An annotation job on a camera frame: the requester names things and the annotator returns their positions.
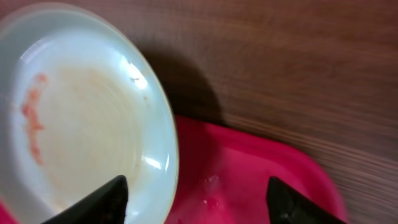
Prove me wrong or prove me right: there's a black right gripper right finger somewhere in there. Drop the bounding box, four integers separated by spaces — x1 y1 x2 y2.
266 176 346 224

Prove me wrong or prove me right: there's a white plate top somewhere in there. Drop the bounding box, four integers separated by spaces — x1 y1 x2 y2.
1 2 179 223

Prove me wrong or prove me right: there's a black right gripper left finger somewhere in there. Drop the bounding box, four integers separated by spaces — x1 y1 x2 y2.
43 175 128 224

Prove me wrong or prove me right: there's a red plastic tray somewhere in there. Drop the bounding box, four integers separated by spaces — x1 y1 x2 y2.
1 116 348 223

